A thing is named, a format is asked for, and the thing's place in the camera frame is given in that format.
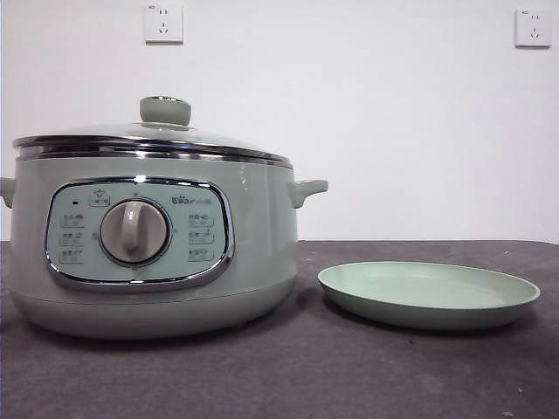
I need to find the glass lid with green knob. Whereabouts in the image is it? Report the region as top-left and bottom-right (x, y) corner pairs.
(11, 95), (294, 169)

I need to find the pale green electric steamer pot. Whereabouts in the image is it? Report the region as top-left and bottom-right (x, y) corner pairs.
(0, 150), (329, 340)

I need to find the grey steamer dial knob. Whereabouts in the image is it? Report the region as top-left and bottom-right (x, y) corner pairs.
(100, 198), (170, 265)

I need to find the pale green round plate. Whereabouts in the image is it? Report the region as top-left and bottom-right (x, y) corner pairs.
(317, 260), (542, 332)

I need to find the white wall socket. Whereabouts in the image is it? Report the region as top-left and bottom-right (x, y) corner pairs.
(144, 3), (184, 45)
(514, 8), (552, 49)

